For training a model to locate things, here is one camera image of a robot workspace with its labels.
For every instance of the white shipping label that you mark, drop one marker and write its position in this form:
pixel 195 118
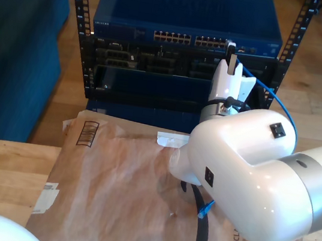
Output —
pixel 46 200

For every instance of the black rack server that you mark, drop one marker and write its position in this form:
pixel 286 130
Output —
pixel 157 62

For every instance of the long white tape strip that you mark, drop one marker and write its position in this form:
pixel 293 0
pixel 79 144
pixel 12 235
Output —
pixel 170 140

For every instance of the black rack shelf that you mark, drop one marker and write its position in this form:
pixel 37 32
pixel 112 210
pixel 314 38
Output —
pixel 154 84

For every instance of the blue sofa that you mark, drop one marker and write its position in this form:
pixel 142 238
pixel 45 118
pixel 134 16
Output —
pixel 12 59

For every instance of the brown packing paper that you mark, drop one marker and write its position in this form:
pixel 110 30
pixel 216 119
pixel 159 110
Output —
pixel 105 209

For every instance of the blue network switch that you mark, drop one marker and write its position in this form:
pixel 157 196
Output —
pixel 189 9

